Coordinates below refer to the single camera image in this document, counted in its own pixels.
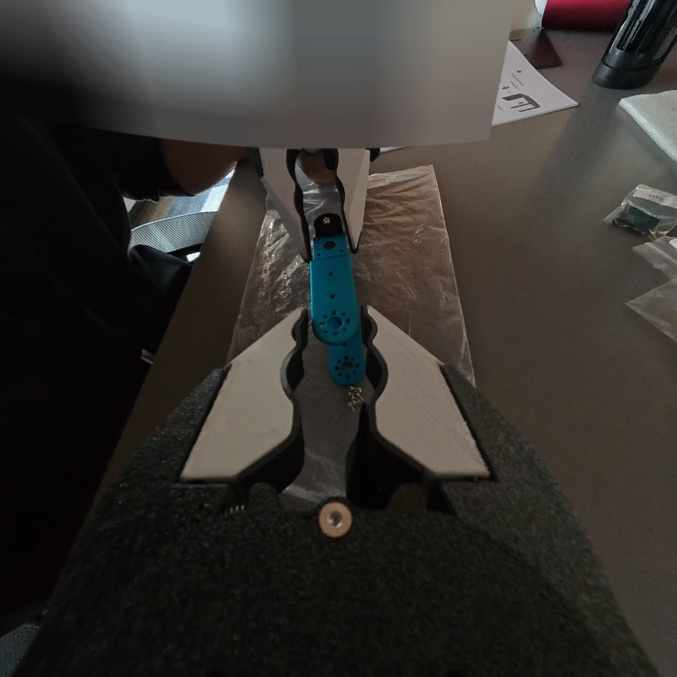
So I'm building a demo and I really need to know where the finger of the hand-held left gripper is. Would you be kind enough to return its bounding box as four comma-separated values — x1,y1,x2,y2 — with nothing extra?
328,148,372,255
258,148,314,263

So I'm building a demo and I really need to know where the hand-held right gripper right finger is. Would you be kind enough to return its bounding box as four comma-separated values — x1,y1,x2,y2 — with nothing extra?
360,304,492,482

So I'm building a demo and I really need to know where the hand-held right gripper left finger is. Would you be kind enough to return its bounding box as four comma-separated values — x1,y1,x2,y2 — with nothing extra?
180,308,310,484

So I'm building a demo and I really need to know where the blue metal servo bracket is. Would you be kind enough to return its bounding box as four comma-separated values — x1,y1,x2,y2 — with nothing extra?
309,234,367,393

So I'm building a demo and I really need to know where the person's left forearm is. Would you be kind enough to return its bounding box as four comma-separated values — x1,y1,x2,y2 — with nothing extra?
159,139,249,197

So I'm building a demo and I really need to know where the grey desk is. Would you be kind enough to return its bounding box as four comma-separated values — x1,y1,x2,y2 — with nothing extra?
98,0,677,677

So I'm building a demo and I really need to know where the clear plastic bag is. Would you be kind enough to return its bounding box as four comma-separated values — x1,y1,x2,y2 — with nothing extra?
227,164,477,511

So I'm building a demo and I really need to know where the white instruction booklet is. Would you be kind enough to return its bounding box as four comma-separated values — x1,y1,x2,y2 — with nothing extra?
491,41,577,128

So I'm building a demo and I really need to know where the person's black clothing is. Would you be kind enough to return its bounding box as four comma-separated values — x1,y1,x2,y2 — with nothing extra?
0,79,194,635

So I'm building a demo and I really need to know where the red metal cylinder case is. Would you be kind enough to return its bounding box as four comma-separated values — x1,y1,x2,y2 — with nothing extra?
542,0,627,30

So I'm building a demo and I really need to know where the pile of small screw bags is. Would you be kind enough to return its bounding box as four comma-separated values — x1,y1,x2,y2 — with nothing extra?
604,184,677,342

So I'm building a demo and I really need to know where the white foam sheet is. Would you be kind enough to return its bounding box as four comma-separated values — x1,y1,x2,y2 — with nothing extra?
618,90,677,145

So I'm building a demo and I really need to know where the black cylindrical bit holder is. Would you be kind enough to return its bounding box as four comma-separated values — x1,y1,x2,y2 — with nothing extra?
591,0,677,88

